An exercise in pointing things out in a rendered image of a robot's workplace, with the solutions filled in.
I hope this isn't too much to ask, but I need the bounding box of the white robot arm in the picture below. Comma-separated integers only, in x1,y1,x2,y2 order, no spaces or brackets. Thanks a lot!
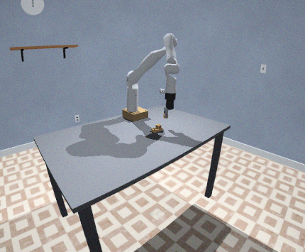
127,33,179,112

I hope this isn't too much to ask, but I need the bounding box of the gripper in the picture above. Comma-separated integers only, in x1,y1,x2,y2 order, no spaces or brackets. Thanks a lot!
160,86,176,118

